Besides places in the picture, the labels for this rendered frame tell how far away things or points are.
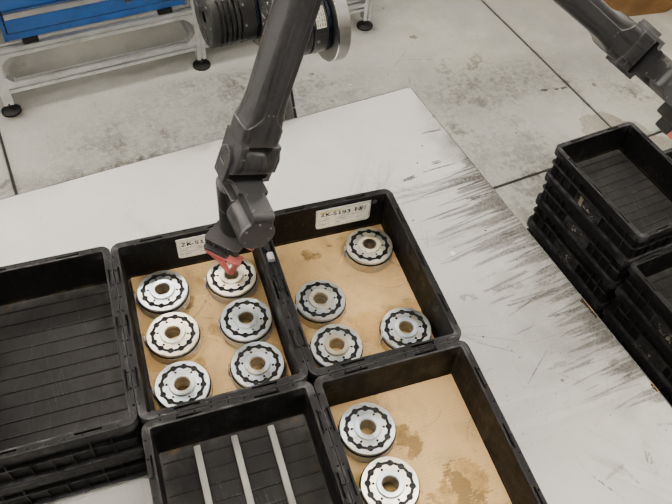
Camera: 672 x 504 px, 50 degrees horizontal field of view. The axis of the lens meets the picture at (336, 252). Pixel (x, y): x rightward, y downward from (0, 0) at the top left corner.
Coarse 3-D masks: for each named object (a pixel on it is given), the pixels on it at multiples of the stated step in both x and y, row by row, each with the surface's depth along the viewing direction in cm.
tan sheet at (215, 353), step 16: (176, 272) 154; (192, 272) 154; (256, 272) 155; (192, 288) 151; (192, 304) 149; (208, 304) 149; (224, 304) 149; (144, 320) 146; (208, 320) 146; (144, 336) 143; (176, 336) 144; (208, 336) 144; (272, 336) 145; (144, 352) 141; (208, 352) 142; (224, 352) 142; (160, 368) 139; (208, 368) 140; (224, 368) 140; (256, 368) 140; (288, 368) 141; (224, 384) 138
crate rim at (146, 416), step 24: (144, 240) 146; (120, 264) 142; (264, 264) 144; (120, 288) 138; (288, 312) 137; (288, 336) 134; (264, 384) 127; (144, 408) 123; (168, 408) 123; (192, 408) 124
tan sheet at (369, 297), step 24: (312, 240) 161; (336, 240) 161; (288, 264) 156; (312, 264) 157; (336, 264) 157; (360, 288) 153; (384, 288) 154; (408, 288) 154; (360, 312) 150; (384, 312) 150; (312, 336) 145; (360, 336) 146; (432, 336) 147
